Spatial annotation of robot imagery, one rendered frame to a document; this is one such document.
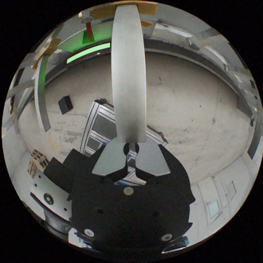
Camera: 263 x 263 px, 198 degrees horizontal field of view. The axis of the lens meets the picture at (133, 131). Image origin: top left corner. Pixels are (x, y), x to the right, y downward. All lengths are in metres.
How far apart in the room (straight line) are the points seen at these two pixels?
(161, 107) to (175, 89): 0.28
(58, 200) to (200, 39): 0.56
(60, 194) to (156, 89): 1.03
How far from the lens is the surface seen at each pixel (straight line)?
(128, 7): 0.18
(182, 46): 0.33
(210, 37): 0.29
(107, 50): 0.28
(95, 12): 0.21
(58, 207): 0.26
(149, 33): 0.29
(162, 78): 0.99
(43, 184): 0.28
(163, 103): 1.00
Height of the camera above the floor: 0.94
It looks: 62 degrees down
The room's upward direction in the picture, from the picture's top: 178 degrees counter-clockwise
